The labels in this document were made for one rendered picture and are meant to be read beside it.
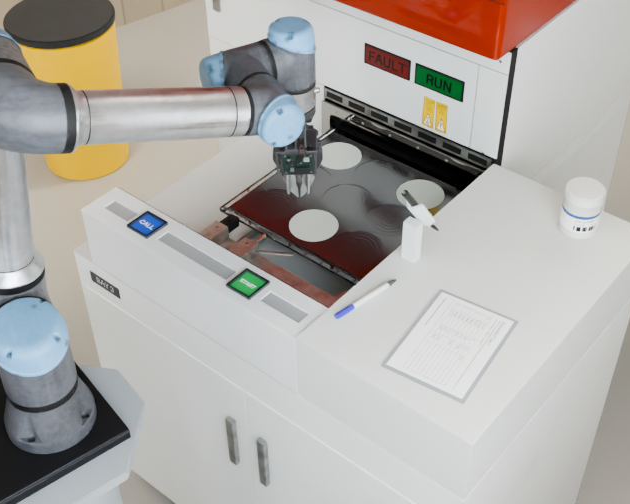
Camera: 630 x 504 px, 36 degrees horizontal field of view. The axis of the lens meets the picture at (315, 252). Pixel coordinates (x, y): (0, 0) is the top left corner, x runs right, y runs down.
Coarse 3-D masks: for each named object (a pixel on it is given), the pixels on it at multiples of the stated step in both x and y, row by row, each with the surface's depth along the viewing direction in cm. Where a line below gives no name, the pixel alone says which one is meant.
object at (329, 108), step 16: (336, 112) 218; (352, 112) 216; (336, 128) 223; (368, 128) 214; (384, 128) 211; (368, 144) 219; (400, 144) 210; (416, 144) 207; (400, 160) 214; (448, 160) 204; (464, 160) 202; (432, 176) 209
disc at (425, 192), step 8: (408, 184) 203; (416, 184) 203; (424, 184) 203; (432, 184) 203; (400, 192) 201; (416, 192) 201; (424, 192) 201; (432, 192) 201; (440, 192) 201; (400, 200) 199; (416, 200) 199; (424, 200) 199; (432, 200) 199; (440, 200) 199
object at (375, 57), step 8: (368, 48) 203; (368, 56) 204; (376, 56) 202; (384, 56) 201; (392, 56) 200; (376, 64) 204; (384, 64) 202; (392, 64) 201; (400, 64) 199; (408, 64) 198; (392, 72) 202; (400, 72) 200
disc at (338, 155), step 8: (328, 144) 214; (336, 144) 214; (344, 144) 214; (328, 152) 212; (336, 152) 212; (344, 152) 212; (352, 152) 212; (360, 152) 212; (328, 160) 210; (336, 160) 210; (344, 160) 210; (352, 160) 209; (336, 168) 207; (344, 168) 207
